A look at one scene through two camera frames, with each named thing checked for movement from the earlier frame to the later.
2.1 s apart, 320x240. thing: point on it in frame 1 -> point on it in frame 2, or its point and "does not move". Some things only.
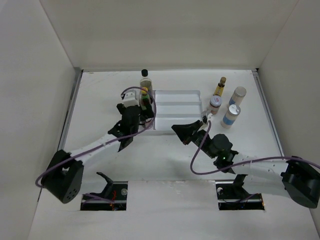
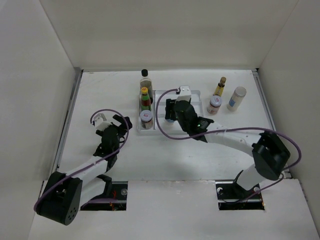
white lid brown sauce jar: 215,103 does not move
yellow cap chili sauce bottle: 145,100 does not move
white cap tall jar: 237,96 does not move
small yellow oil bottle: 220,87 does not move
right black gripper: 184,131 -> 170,103
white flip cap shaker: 232,112 -> 169,122
